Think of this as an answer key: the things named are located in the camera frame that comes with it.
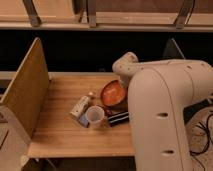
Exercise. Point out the orange ceramic bowl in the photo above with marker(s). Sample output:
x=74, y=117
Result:
x=113, y=95

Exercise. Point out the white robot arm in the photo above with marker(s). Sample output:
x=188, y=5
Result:
x=158, y=93

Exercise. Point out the white plastic cup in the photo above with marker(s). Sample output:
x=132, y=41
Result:
x=95, y=115

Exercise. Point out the black rectangular box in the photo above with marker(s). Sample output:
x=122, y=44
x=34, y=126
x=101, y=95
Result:
x=118, y=118

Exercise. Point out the white squeeze bottle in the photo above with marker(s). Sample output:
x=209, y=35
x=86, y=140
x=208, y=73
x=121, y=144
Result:
x=83, y=103

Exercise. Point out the small blue packet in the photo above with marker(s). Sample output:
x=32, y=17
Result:
x=83, y=121

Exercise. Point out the wooden upper shelf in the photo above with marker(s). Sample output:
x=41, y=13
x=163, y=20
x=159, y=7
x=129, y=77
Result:
x=108, y=15

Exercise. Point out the wooden side panel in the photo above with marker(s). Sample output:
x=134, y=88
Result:
x=22, y=101

